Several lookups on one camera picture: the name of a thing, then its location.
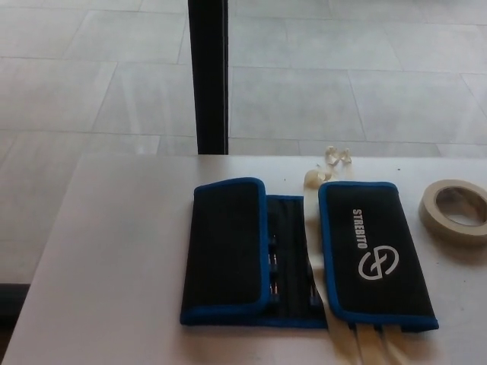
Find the black blue-trimmed toolkit roll case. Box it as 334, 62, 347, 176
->
179, 176, 440, 331

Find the black vertical pillar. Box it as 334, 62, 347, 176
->
187, 0, 230, 155

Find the beige masking tape roll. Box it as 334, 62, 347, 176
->
418, 178, 487, 241

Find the black floor base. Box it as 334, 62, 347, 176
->
0, 283, 32, 332

